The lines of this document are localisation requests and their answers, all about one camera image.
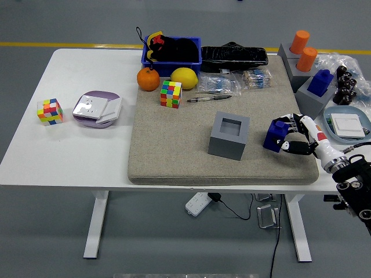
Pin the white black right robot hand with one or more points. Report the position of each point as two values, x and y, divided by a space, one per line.
319 142

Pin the blue square seal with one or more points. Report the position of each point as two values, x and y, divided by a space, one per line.
320 84
272 139

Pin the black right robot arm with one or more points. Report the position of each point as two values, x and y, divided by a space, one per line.
356 176

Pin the grey square seal holder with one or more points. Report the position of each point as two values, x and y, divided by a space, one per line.
227 147
311 105

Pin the orange cylinder seal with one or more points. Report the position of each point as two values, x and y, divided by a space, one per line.
300 42
306 59

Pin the light blue plate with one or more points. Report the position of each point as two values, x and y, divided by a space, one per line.
345 110

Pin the black capacitor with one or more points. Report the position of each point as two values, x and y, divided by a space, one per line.
351 82
347 100
342 70
337 99
351 92
343 79
342 90

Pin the black table control panel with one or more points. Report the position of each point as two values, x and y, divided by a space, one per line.
330 198

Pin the crumpled clear plastic bag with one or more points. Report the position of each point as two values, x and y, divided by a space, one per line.
333 60

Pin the small clear bag of resistors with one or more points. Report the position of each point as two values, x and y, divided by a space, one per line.
256 78

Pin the white table leg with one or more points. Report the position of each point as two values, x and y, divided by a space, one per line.
300 231
95 226

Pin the large clear bag of resistors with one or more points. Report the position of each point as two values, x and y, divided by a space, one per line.
217 84

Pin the dark ballpoint pen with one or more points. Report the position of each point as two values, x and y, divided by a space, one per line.
208 98

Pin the black wrapped tray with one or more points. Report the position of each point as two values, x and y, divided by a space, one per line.
234 58

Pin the white power strip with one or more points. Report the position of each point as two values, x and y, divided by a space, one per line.
197 204

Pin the grey-brown mat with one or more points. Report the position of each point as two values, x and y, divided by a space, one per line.
174 144

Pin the yellow lemon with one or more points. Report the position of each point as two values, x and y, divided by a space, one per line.
184 78

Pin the four-by-four colourful magic cube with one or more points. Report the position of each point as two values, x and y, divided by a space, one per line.
171 94

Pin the blue plastic bin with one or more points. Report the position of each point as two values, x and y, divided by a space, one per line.
174 68

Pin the orange fruit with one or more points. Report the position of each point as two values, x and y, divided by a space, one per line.
147 79

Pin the purple plate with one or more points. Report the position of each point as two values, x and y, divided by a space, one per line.
87 123

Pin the three-by-three colourful magic cube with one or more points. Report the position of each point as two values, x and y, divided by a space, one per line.
50 112

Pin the white wall switch panel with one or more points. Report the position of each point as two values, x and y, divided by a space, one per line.
347 125
111 110

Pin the small metal bracket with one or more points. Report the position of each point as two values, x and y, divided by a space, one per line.
263 197

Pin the large metal bracket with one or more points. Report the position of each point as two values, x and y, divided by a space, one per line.
268 216

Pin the white wall socket panel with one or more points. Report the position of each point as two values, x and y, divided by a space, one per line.
88 106

